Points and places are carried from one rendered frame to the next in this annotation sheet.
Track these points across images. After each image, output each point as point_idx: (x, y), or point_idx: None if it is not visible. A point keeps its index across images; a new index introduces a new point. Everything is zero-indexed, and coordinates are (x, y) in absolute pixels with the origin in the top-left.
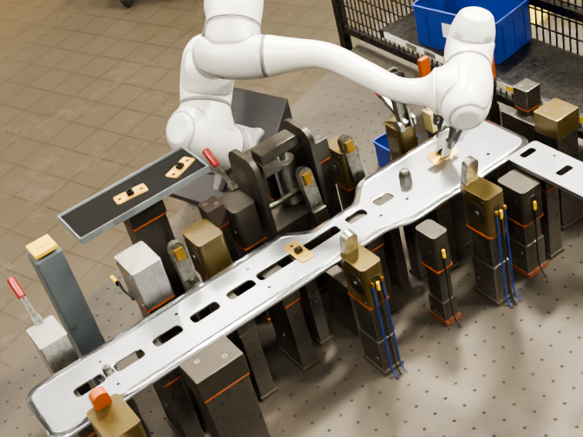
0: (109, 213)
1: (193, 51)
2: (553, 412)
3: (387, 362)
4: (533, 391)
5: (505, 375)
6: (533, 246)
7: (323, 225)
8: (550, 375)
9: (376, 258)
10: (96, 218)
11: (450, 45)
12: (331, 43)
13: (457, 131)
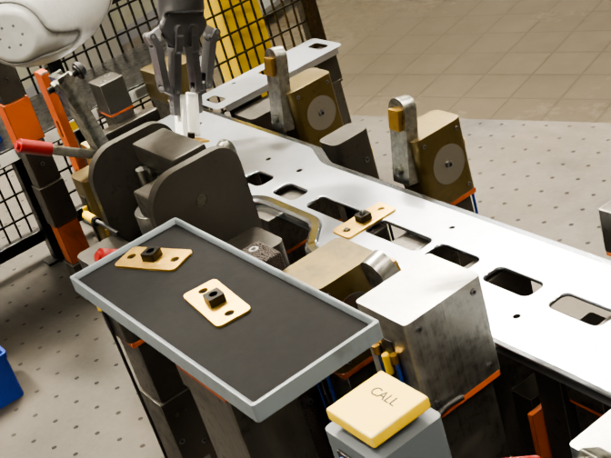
0: (281, 313)
1: (15, 4)
2: (566, 182)
3: None
4: (533, 199)
5: (505, 221)
6: None
7: (302, 212)
8: (505, 193)
9: (431, 113)
10: (290, 331)
11: None
12: None
13: (208, 63)
